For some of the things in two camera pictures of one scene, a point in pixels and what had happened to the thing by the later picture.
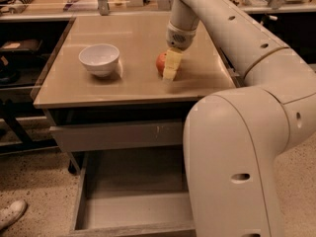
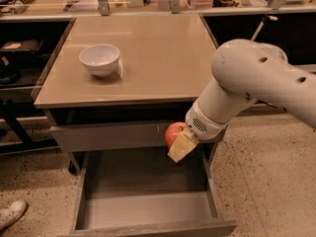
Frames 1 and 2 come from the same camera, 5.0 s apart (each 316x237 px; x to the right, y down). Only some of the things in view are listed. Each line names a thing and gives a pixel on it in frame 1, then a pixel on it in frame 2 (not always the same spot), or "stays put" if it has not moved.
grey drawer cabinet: (129, 122) stays put
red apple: (160, 62) to (173, 131)
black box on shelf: (27, 46) stays put
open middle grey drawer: (133, 193) stays put
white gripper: (180, 39) to (203, 124)
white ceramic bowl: (100, 58) stays put
